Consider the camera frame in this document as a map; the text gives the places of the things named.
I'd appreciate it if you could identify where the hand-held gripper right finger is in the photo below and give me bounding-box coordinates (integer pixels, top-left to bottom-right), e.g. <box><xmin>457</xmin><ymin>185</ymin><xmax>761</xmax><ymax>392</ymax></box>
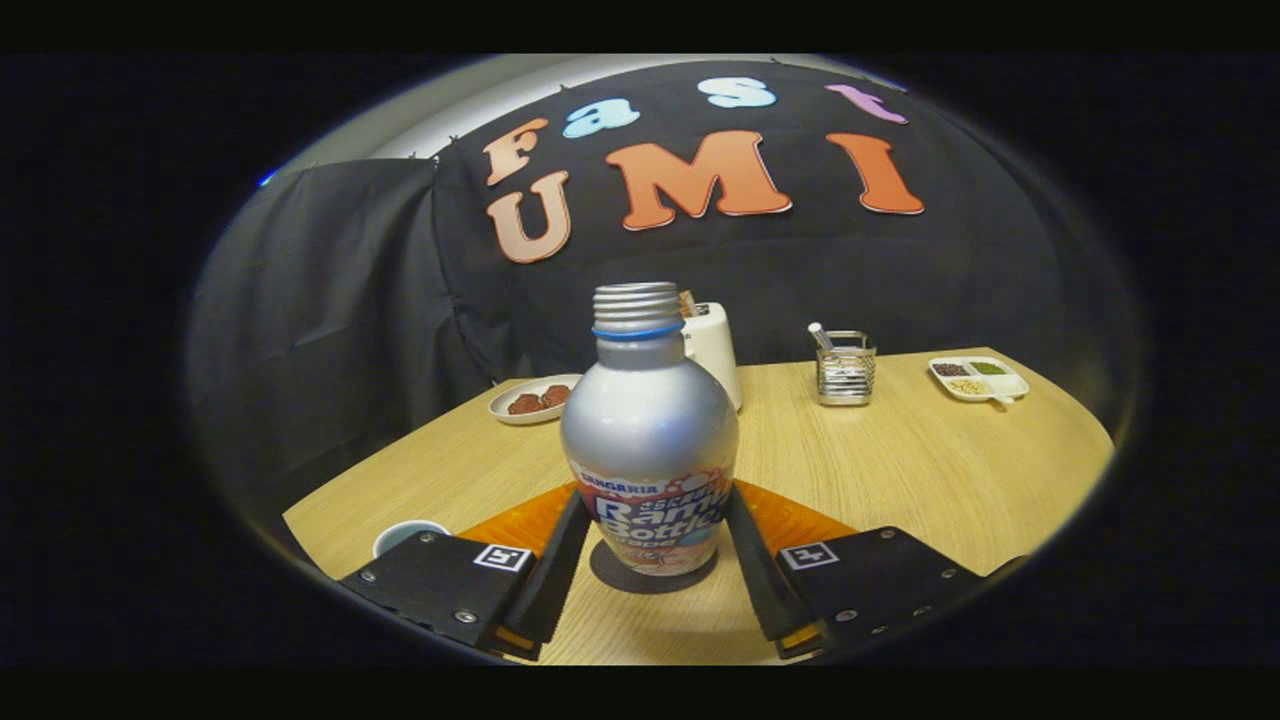
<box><xmin>726</xmin><ymin>481</ymin><xmax>987</xmax><ymax>660</ymax></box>

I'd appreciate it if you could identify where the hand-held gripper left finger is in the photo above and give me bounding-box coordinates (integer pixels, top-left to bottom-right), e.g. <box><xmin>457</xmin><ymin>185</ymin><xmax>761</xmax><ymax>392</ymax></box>
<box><xmin>338</xmin><ymin>484</ymin><xmax>594</xmax><ymax>662</ymax></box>

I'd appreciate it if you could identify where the round brown coaster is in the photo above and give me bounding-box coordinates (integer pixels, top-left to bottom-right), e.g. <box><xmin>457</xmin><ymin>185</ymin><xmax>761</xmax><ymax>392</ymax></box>
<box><xmin>588</xmin><ymin>538</ymin><xmax>719</xmax><ymax>596</ymax></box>

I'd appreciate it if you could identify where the white cup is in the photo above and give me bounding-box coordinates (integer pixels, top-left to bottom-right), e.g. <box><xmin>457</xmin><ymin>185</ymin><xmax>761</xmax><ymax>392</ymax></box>
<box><xmin>372</xmin><ymin>519</ymin><xmax>451</xmax><ymax>559</ymax></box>

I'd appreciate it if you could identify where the silver juice bottle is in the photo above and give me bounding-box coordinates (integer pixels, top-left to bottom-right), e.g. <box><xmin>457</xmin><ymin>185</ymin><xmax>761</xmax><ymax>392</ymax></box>
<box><xmin>560</xmin><ymin>282</ymin><xmax>741</xmax><ymax>578</ymax></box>

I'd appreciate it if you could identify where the wooden table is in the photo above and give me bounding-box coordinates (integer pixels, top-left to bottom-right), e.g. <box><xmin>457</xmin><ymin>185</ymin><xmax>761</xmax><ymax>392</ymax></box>
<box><xmin>283</xmin><ymin>347</ymin><xmax>1116</xmax><ymax>666</ymax></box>

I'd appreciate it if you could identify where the small white plate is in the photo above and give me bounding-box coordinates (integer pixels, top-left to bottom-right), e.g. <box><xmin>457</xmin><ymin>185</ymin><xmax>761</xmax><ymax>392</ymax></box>
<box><xmin>488</xmin><ymin>373</ymin><xmax>583</xmax><ymax>426</ymax></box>

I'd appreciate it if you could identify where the metal mesh holder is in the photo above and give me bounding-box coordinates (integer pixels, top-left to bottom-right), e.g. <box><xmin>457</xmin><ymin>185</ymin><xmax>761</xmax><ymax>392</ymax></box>
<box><xmin>816</xmin><ymin>331</ymin><xmax>878</xmax><ymax>407</ymax></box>

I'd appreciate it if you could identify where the white toaster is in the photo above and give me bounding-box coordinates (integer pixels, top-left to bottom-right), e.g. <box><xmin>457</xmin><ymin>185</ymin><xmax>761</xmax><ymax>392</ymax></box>
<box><xmin>680</xmin><ymin>302</ymin><xmax>745</xmax><ymax>413</ymax></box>

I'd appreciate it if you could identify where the white divided dish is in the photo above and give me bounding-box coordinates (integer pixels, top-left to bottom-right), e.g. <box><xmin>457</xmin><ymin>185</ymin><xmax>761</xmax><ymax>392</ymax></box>
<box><xmin>927</xmin><ymin>356</ymin><xmax>1031</xmax><ymax>408</ymax></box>

